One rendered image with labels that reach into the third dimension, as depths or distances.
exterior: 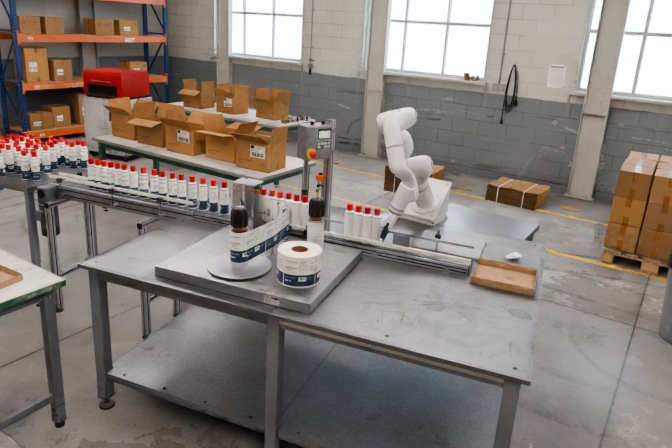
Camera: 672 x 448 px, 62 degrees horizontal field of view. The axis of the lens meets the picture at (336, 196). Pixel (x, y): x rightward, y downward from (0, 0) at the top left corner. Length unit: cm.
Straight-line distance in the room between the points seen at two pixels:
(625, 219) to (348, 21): 531
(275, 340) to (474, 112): 630
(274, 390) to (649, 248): 407
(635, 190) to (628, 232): 40
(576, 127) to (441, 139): 189
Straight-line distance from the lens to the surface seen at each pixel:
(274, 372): 260
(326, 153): 313
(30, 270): 308
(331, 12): 942
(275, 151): 479
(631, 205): 576
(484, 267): 307
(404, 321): 244
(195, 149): 531
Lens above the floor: 201
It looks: 17 degrees down
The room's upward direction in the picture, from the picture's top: 3 degrees clockwise
